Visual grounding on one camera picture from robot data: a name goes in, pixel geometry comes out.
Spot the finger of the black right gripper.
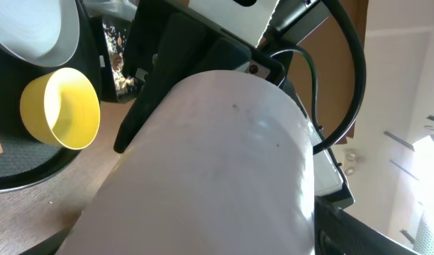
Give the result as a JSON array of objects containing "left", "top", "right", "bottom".
[{"left": 113, "top": 13, "right": 206, "bottom": 154}]

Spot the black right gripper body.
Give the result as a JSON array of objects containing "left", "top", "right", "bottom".
[{"left": 123, "top": 1, "right": 327, "bottom": 96}]

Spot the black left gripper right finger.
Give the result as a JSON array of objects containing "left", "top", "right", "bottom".
[{"left": 314, "top": 196, "right": 415, "bottom": 255}]

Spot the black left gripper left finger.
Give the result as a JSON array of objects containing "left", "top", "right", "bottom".
[{"left": 20, "top": 227, "right": 72, "bottom": 255}]

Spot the grey round plate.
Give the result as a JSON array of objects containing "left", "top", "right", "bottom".
[{"left": 0, "top": 0, "right": 80, "bottom": 67}]

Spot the yellow plastic bowl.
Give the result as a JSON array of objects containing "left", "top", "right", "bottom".
[{"left": 20, "top": 67, "right": 101, "bottom": 150}]

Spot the pink plastic cup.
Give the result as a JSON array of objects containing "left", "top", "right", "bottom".
[{"left": 59, "top": 71, "right": 315, "bottom": 255}]

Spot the black food waste bin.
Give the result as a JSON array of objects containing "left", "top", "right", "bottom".
[{"left": 89, "top": 15, "right": 140, "bottom": 103}]

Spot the food scraps and rice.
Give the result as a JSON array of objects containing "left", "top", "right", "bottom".
[{"left": 102, "top": 22, "right": 135, "bottom": 96}]

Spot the round black tray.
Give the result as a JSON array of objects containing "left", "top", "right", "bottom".
[{"left": 0, "top": 1, "right": 101, "bottom": 193}]

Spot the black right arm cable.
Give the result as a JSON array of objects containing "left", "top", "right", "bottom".
[{"left": 269, "top": 0, "right": 367, "bottom": 156}]

